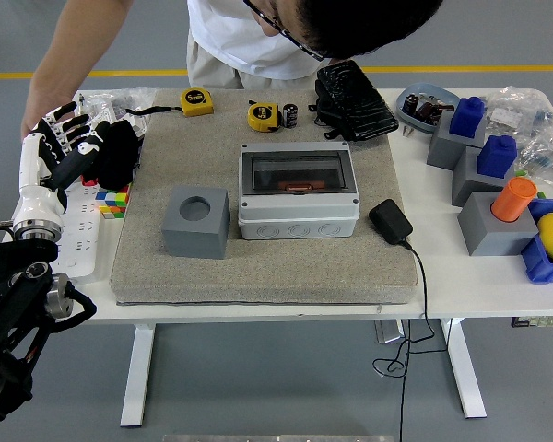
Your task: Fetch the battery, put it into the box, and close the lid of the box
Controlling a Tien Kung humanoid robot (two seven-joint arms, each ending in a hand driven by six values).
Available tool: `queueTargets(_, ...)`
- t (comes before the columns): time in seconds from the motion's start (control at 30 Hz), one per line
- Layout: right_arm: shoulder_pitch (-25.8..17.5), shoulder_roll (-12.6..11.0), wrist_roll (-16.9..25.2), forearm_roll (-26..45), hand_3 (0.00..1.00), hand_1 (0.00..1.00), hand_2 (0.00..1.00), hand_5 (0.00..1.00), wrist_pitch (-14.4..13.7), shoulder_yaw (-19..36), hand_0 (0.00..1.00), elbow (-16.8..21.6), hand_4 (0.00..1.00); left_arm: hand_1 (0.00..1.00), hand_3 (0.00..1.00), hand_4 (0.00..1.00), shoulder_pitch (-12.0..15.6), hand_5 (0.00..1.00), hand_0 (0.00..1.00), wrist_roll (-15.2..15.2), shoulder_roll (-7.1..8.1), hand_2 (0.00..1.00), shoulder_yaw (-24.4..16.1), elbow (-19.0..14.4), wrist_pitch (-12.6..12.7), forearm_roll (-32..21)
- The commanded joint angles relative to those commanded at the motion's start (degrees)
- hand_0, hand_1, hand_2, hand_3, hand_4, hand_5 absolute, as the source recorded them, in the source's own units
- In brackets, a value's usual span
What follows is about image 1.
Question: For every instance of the person's right hand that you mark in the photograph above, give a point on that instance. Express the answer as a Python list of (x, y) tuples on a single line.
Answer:
[(32, 112)]

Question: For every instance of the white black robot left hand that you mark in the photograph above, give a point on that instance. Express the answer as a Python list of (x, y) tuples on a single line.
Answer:
[(37, 198)]

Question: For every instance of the smoky transparent box lid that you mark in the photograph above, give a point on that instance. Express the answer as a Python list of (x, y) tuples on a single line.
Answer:
[(295, 166)]

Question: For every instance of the person's right forearm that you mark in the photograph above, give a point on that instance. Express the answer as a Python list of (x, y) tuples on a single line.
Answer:
[(74, 46)]

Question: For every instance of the grey plastic junction box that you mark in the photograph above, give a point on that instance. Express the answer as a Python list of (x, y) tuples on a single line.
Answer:
[(299, 221)]

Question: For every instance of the silver box under table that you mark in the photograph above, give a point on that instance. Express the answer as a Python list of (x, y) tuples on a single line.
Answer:
[(389, 331)]

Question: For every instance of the small red object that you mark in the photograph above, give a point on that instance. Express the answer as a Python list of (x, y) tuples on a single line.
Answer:
[(90, 182)]

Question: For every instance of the white power strip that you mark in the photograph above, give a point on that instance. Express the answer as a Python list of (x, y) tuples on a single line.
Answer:
[(80, 239)]

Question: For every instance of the white socket package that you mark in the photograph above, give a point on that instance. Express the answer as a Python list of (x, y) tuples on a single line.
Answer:
[(103, 115)]

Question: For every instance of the multicoloured puzzle cube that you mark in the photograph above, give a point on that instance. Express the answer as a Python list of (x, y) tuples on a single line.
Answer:
[(113, 202)]

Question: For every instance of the black cloth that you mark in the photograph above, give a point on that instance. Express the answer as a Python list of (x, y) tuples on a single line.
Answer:
[(120, 156)]

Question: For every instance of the clear bag of parts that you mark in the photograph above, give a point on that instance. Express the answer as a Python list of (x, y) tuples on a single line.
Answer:
[(129, 99), (511, 115), (548, 152)]

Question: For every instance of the grey holder block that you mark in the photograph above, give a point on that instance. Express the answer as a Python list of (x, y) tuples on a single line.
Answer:
[(467, 182), (493, 237), (444, 147), (196, 239)]

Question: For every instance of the white table leg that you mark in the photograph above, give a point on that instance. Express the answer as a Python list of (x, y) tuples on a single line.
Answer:
[(465, 377), (136, 377)]

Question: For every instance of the person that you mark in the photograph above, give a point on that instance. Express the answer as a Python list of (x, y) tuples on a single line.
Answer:
[(239, 37)]

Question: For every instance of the yellow round tape measure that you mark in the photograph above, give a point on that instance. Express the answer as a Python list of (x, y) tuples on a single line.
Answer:
[(262, 116)]

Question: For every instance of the grey-brown mat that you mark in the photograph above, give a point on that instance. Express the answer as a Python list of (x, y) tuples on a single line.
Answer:
[(276, 271)]

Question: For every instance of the small black cylindrical capacitor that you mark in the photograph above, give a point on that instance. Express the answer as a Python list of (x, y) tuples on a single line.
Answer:
[(290, 116)]

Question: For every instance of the black-framed eyeglasses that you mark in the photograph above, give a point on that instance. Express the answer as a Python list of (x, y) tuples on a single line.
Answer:
[(288, 34)]

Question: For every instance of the shiny black case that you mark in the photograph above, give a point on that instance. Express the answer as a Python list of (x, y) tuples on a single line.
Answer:
[(355, 99)]

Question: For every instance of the black power adapter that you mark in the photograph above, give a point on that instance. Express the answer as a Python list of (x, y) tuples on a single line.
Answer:
[(389, 221)]

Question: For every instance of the light blue tray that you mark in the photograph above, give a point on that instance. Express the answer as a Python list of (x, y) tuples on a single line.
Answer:
[(412, 120)]

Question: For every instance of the brown capacitor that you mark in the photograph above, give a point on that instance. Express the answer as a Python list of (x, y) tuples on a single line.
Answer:
[(426, 112)]

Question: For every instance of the blue plastic block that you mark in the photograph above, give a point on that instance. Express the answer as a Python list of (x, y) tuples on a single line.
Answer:
[(495, 159), (465, 119)]

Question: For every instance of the green plastic piece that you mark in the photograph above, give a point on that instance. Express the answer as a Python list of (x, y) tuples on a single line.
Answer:
[(542, 195)]

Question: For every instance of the blue plastic bin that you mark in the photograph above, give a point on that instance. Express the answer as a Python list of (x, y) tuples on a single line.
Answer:
[(541, 267)]

